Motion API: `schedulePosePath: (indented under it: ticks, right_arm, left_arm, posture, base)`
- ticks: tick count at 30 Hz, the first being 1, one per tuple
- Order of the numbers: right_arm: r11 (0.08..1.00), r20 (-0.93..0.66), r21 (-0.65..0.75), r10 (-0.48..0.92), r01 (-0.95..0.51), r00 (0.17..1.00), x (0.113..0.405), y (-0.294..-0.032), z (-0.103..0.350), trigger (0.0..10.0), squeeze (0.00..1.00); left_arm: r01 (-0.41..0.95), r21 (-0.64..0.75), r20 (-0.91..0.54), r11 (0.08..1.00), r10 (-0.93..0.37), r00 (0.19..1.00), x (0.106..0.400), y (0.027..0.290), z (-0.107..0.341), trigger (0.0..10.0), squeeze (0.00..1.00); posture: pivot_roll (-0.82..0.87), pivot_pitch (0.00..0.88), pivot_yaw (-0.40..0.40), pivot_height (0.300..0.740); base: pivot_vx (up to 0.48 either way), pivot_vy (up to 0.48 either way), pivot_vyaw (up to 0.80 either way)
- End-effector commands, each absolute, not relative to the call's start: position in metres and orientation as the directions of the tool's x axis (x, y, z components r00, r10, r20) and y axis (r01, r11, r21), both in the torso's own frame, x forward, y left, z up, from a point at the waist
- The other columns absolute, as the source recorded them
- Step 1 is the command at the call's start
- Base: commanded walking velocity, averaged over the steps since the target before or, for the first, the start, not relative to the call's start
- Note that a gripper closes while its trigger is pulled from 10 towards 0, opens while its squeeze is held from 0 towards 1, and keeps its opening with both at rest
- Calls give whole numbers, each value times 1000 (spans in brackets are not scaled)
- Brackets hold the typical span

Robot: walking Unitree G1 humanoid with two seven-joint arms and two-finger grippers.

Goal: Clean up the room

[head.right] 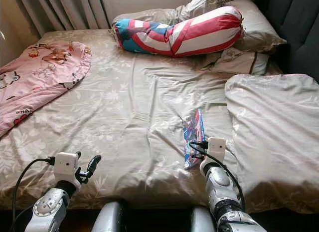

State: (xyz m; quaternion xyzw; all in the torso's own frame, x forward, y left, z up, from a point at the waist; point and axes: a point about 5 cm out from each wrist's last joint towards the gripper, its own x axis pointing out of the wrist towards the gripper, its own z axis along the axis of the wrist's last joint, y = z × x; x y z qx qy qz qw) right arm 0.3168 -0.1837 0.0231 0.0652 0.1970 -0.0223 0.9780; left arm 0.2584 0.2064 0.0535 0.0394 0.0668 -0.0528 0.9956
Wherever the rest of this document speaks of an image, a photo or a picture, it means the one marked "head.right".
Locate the crumpled beige cloth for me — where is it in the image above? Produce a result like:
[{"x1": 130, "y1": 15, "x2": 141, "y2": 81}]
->
[{"x1": 177, "y1": 0, "x2": 230, "y2": 20}]

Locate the silver robot leg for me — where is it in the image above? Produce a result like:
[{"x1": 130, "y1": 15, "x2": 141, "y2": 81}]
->
[
  {"x1": 189, "y1": 207, "x2": 215, "y2": 232},
  {"x1": 91, "y1": 201, "x2": 128, "y2": 232}
]

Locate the beige floral bedsheet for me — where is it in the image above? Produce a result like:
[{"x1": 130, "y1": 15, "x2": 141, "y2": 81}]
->
[{"x1": 0, "y1": 30, "x2": 319, "y2": 215}]

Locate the colourful comic book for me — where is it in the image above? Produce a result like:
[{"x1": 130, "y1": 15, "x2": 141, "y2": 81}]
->
[{"x1": 183, "y1": 108, "x2": 206, "y2": 170}]

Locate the silver robot right leg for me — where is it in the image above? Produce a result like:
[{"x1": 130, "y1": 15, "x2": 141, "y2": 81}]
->
[{"x1": 189, "y1": 207, "x2": 215, "y2": 232}]

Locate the pink cartoon print blanket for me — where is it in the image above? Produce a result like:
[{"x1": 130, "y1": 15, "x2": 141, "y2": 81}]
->
[{"x1": 0, "y1": 41, "x2": 92, "y2": 139}]

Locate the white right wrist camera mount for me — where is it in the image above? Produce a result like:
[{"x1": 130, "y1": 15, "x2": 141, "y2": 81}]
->
[{"x1": 207, "y1": 137, "x2": 226, "y2": 162}]

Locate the dark blue headboard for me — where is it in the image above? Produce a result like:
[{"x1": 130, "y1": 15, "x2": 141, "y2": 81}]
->
[{"x1": 254, "y1": 0, "x2": 319, "y2": 83}]

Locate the large beige floral pillow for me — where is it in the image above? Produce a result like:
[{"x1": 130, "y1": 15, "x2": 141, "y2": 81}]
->
[{"x1": 224, "y1": 73, "x2": 319, "y2": 215}]

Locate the small beige white-edged pillow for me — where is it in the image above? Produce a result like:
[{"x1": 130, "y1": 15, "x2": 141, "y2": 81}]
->
[{"x1": 209, "y1": 47, "x2": 271, "y2": 76}]

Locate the grey curtain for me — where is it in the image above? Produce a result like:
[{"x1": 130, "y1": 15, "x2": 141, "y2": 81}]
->
[{"x1": 17, "y1": 0, "x2": 103, "y2": 39}]

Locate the red white blue bolster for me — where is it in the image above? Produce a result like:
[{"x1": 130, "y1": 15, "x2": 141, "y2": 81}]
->
[{"x1": 112, "y1": 6, "x2": 245, "y2": 58}]

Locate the silver robot left leg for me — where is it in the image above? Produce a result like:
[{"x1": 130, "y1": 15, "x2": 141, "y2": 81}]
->
[{"x1": 91, "y1": 201, "x2": 128, "y2": 232}]

